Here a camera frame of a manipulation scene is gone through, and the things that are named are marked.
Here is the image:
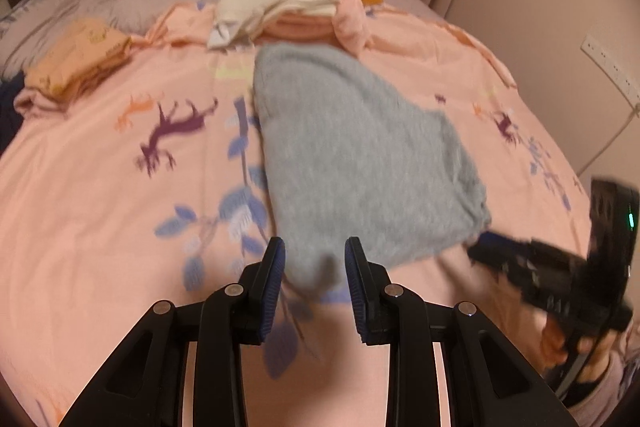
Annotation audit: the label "white wall power strip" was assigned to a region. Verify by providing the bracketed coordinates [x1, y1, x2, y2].
[580, 34, 640, 107]

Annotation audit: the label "person's right hand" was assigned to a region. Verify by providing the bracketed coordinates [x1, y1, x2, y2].
[540, 319, 626, 383]

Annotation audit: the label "orange folded small clothes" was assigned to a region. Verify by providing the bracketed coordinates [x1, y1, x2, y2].
[14, 17, 132, 118]

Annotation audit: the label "pink floral duvet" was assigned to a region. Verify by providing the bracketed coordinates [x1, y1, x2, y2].
[1, 4, 590, 426]

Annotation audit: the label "grey New York sweatshirt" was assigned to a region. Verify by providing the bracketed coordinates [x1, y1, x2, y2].
[254, 43, 491, 295]

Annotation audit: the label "pink fleece folded garment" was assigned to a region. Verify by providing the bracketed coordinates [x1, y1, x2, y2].
[255, 0, 372, 57]

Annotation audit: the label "plaid blue grey pillow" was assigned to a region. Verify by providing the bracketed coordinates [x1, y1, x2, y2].
[0, 0, 44, 36]

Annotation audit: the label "dark navy crumpled garment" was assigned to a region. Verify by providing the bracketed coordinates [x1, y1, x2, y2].
[0, 72, 24, 155]

